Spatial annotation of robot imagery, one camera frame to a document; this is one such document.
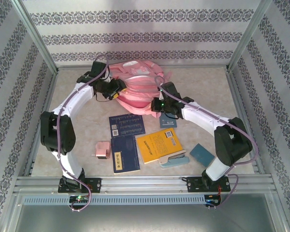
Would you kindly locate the aluminium frame post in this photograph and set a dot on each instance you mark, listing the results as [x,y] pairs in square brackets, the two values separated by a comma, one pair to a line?
[9,212]
[249,33]
[36,38]
[280,212]

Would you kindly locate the aluminium mounting rail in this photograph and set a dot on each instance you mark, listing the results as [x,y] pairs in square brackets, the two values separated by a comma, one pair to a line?
[140,184]

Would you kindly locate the small grey-blue booklet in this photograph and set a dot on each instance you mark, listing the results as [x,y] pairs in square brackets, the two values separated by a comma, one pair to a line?
[168,123]

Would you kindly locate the aluminium frame rail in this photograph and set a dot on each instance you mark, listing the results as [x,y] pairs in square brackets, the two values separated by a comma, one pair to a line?
[50,88]
[203,66]
[236,96]

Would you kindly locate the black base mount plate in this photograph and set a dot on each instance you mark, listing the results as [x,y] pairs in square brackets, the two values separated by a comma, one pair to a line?
[95,184]
[192,184]

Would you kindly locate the small controller circuit board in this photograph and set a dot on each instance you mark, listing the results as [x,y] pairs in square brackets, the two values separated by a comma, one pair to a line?
[78,198]
[211,200]

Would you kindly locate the dark blue book yellow label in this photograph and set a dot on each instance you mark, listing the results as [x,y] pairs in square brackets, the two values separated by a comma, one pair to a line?
[125,152]

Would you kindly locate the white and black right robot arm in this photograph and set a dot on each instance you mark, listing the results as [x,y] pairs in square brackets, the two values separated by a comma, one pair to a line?
[203,118]

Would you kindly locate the dark blue book QR codes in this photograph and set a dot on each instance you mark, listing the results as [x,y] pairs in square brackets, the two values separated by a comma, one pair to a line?
[129,125]

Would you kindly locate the pink student backpack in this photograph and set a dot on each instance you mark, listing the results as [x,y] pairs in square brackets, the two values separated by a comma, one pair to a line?
[140,79]

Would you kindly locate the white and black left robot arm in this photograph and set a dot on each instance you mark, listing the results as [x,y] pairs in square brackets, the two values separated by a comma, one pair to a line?
[72,101]

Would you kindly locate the yellow paperback book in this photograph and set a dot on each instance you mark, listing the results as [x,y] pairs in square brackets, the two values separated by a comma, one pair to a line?
[157,145]

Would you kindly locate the light blue stapler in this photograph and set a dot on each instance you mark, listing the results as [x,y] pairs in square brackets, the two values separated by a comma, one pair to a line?
[174,161]

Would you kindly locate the pink pencil sharpener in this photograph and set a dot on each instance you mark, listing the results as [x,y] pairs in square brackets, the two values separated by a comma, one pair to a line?
[102,150]

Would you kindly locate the grey metal sheet panel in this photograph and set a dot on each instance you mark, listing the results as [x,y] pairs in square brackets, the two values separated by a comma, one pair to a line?
[140,217]

